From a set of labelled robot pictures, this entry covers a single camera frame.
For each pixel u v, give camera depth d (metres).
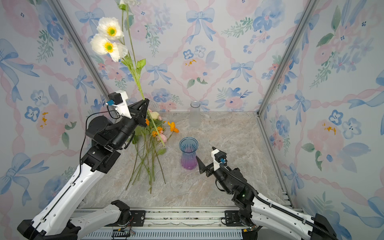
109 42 0.36
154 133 1.00
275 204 0.51
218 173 0.62
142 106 0.54
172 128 1.00
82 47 0.83
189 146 0.83
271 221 0.51
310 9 0.69
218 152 0.59
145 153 0.95
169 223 0.73
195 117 1.09
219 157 0.56
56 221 0.37
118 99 0.46
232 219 0.73
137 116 0.49
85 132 0.41
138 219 0.73
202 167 0.62
